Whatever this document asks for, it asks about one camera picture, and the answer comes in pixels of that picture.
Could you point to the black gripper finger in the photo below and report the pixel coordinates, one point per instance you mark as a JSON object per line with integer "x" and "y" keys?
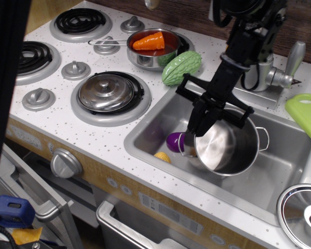
{"x": 197, "y": 115}
{"x": 207, "y": 121}

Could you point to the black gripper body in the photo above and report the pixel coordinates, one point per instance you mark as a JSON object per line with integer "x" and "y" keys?
{"x": 217, "y": 93}

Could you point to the large steel pot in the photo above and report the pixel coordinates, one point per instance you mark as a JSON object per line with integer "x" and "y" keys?
{"x": 224, "y": 150}

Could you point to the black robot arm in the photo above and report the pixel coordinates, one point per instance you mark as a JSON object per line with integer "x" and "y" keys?
{"x": 251, "y": 40}

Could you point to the grey sink basin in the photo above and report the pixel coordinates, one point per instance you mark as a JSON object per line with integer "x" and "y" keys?
{"x": 285, "y": 159}

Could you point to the purple toy eggplant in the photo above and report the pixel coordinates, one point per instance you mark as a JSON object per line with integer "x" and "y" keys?
{"x": 174, "y": 142}

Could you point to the green toy bitter gourd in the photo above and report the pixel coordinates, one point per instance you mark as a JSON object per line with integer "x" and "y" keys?
{"x": 188, "y": 62}

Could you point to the silver toy faucet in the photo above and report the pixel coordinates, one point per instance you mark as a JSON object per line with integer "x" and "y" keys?
{"x": 263, "y": 84}

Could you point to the black burner front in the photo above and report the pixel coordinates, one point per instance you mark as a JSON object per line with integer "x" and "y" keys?
{"x": 135, "y": 109}

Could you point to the yellow toy corn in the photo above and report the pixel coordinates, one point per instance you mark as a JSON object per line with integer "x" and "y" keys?
{"x": 163, "y": 156}

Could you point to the orange toy carrot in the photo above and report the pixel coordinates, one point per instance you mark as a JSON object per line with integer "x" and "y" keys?
{"x": 151, "y": 42}

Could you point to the small steel saucepan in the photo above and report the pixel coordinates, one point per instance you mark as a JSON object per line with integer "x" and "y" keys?
{"x": 154, "y": 60}

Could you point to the green cutting board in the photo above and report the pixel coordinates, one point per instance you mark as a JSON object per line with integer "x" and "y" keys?
{"x": 299, "y": 108}

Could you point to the steel lid on burner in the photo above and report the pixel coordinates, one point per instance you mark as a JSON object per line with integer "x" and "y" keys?
{"x": 106, "y": 93}

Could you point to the silver stove knob top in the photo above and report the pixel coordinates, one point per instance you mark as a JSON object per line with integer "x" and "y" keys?
{"x": 132, "y": 25}

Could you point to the silver stove knob centre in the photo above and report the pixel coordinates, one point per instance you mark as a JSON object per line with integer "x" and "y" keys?
{"x": 106, "y": 47}

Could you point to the steel lid bottom right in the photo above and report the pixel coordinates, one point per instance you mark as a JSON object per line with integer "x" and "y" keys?
{"x": 294, "y": 214}

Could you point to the silver stove knob left-middle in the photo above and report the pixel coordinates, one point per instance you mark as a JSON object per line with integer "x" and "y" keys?
{"x": 75, "y": 71}

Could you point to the black coil burner back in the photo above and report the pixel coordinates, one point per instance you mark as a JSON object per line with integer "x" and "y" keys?
{"x": 80, "y": 25}

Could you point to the black coil burner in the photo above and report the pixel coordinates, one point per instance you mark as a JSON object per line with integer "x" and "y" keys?
{"x": 80, "y": 25}
{"x": 37, "y": 62}

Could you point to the silver oven dial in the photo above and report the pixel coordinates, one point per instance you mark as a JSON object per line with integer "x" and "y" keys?
{"x": 64, "y": 164}

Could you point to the silver stove knob front-left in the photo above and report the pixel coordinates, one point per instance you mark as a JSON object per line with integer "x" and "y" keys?
{"x": 38, "y": 99}

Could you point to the black coil burner left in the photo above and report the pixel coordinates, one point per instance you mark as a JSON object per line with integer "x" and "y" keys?
{"x": 37, "y": 62}

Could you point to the black foreground pole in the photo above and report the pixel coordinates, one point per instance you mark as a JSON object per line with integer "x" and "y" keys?
{"x": 13, "y": 20}

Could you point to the blue clamp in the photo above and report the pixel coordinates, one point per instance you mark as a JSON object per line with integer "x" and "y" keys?
{"x": 15, "y": 212}

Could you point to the silver dishwasher door handle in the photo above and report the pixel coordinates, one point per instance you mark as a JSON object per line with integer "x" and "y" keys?
{"x": 132, "y": 237}

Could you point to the silver oven door handle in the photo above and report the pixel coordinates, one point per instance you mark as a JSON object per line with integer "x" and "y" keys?
{"x": 20, "y": 180}

